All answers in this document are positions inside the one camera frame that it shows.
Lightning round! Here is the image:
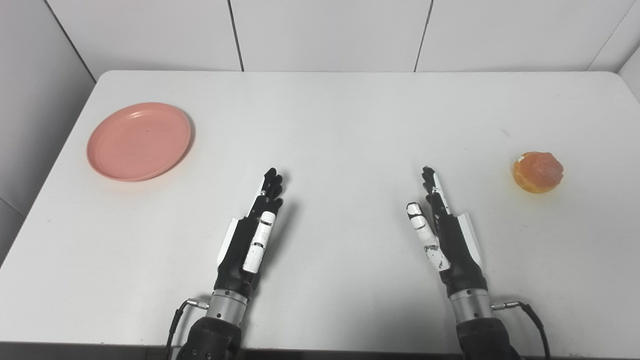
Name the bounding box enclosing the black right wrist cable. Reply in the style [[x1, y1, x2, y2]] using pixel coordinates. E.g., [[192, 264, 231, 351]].
[[491, 301, 552, 360]]

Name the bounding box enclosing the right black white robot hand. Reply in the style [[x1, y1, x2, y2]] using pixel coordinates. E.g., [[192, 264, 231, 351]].
[[406, 166, 489, 298]]

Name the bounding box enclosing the pink round plate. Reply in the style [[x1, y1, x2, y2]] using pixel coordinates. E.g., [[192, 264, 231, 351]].
[[86, 102, 192, 182]]

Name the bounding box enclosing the orange cream puff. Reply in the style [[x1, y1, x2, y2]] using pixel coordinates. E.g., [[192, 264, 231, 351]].
[[511, 151, 565, 194]]

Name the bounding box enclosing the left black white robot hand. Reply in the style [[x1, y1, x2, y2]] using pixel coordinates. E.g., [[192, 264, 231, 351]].
[[214, 167, 285, 299]]

